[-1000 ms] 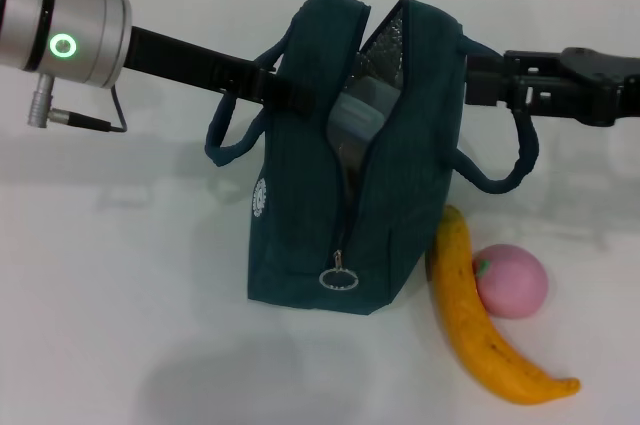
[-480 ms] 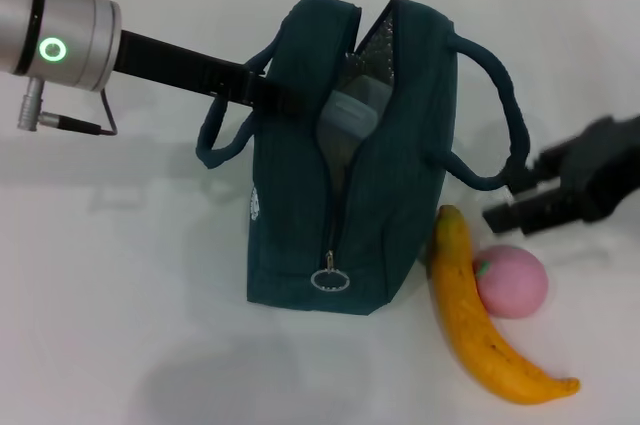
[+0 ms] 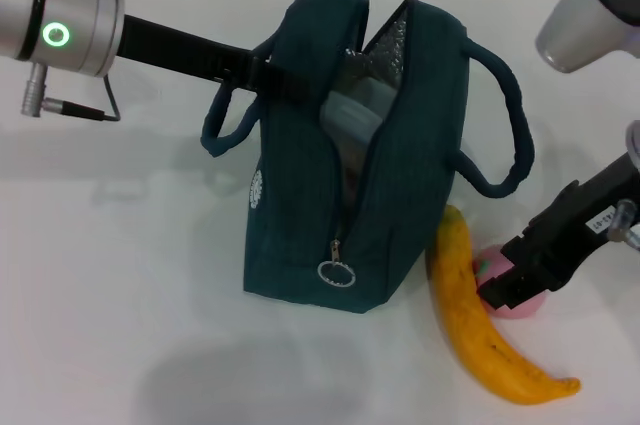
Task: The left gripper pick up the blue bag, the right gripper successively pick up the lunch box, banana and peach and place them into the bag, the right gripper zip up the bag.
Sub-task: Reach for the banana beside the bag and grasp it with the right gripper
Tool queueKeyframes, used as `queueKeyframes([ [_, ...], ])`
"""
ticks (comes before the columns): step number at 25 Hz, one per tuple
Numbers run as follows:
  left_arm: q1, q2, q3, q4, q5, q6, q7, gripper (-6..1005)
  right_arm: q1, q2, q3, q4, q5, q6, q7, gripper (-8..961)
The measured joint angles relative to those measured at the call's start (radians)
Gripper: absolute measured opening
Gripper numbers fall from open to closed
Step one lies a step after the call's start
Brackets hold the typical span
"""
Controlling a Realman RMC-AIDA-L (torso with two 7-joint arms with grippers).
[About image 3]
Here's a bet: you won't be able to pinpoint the pink toy peach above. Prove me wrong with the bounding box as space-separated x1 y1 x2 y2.
472 244 547 321

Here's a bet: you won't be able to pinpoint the right arm cable with plug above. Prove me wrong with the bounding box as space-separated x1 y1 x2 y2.
606 198 640 252

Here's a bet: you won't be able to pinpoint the clear box with blue lid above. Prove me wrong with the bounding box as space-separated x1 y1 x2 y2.
318 74 401 147

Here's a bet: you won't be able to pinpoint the yellow banana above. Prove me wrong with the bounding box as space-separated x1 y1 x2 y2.
425 204 583 407

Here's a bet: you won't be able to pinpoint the arm cable with plug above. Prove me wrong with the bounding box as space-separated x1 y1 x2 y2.
19 62 123 124
606 198 640 252

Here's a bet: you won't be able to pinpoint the dark teal insulated bag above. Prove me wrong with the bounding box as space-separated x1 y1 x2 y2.
200 0 537 315

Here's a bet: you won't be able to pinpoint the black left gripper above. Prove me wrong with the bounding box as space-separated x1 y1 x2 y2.
117 13 322 105

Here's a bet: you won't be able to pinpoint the left arm cable with plug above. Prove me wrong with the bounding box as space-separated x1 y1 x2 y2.
19 62 123 124

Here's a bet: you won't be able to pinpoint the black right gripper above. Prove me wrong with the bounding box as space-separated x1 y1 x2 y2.
478 151 640 312

